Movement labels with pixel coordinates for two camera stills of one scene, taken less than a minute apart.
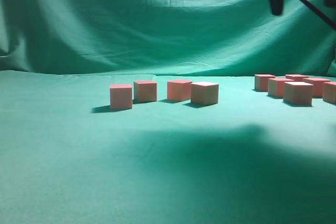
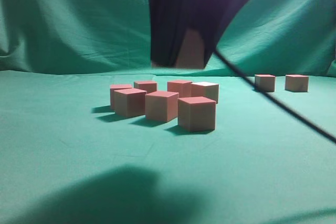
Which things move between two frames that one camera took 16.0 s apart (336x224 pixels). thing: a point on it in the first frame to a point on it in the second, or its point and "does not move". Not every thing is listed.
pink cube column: x=204 y=93 does not move
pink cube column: x=261 y=82 does not move
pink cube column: x=318 y=86 to x=191 y=55
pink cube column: x=276 y=87 to x=196 y=114
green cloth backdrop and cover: x=66 y=157 does not move
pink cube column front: x=179 y=89 does not move
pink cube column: x=145 y=92 does not move
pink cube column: x=329 y=92 to x=161 y=105
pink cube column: x=298 y=93 to x=129 y=102
